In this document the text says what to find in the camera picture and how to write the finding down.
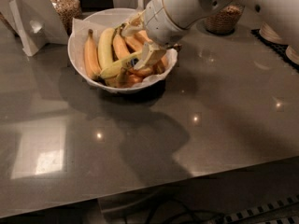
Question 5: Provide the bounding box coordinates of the long ripe banana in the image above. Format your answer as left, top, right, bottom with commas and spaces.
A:
131, 30, 165, 67

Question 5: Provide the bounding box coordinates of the yellow-green banana with sticker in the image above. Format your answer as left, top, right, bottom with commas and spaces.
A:
99, 43, 182, 80

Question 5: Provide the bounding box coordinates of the black cable on floor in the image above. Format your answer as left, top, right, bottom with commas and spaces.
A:
122, 199, 225, 224

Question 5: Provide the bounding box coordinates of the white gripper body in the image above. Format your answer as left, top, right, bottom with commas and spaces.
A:
143, 0, 188, 47

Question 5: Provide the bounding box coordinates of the orange-yellow banana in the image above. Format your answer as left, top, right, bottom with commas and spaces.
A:
112, 32, 153, 77

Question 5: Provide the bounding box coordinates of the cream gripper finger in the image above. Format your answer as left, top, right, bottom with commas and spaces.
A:
134, 42, 166, 70
121, 11, 145, 36

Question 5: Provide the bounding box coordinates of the leftmost yellow banana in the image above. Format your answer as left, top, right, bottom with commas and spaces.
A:
84, 29, 101, 81

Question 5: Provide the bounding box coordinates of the white paper bowl liner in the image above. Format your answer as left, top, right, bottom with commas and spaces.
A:
68, 8, 178, 94

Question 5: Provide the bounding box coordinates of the black white striped floor strip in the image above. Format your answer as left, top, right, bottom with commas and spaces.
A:
202, 194, 299, 224

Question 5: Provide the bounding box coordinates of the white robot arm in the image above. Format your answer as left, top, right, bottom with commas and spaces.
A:
122, 0, 299, 63

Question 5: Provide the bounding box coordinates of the white bowl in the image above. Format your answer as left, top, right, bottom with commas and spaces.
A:
68, 8, 178, 94

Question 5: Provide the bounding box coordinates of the glass jar of cereal left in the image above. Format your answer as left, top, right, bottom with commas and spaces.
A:
50, 0, 82, 35

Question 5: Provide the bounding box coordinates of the pale yellow banana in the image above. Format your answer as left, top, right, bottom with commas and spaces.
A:
98, 28, 115, 69

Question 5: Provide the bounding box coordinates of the black mesh mat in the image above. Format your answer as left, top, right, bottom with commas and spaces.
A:
251, 29, 299, 73

